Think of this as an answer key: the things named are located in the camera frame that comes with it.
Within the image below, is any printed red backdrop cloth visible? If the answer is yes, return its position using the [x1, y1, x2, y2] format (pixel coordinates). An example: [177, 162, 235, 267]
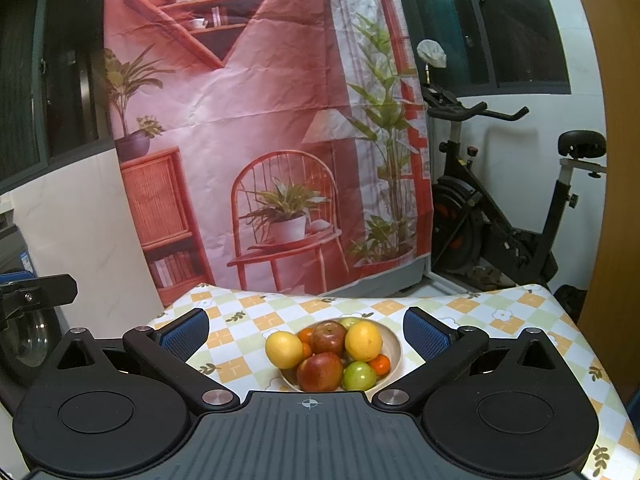
[102, 0, 435, 306]

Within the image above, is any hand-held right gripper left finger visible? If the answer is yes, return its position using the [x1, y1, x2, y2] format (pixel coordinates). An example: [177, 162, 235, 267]
[55, 307, 241, 415]

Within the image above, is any dark glass window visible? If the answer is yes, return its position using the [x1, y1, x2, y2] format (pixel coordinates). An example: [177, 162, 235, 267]
[400, 0, 571, 96]
[0, 0, 113, 196]

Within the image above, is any dark bin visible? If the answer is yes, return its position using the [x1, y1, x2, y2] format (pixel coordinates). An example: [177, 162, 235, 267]
[554, 285, 591, 328]

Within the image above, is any grey washing machine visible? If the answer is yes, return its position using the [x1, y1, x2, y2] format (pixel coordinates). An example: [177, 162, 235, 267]
[0, 220, 68, 401]

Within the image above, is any white plastic bag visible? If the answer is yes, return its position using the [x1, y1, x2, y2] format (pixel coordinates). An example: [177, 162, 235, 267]
[416, 39, 448, 68]

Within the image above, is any beige round plate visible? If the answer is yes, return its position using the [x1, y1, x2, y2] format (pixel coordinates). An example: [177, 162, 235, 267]
[279, 316, 402, 393]

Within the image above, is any dark red apple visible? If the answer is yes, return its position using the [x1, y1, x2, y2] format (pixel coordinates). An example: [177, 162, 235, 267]
[296, 352, 344, 392]
[311, 320, 348, 357]

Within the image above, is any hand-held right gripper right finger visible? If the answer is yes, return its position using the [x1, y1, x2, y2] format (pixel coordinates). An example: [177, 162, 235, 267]
[371, 306, 557, 413]

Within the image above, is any checked flower tablecloth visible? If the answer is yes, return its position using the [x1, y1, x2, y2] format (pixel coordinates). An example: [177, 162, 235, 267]
[142, 282, 628, 480]

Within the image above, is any yellow citrus fruit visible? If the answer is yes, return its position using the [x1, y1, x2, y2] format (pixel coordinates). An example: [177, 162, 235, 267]
[265, 331, 304, 371]
[345, 321, 384, 362]

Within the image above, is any black exercise bike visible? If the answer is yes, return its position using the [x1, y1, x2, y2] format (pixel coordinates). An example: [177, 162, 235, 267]
[417, 60, 608, 293]

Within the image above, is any wooden door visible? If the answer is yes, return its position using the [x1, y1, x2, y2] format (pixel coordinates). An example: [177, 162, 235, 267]
[565, 0, 640, 411]

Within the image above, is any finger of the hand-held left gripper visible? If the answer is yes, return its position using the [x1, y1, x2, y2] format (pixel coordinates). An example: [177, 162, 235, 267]
[0, 274, 78, 331]

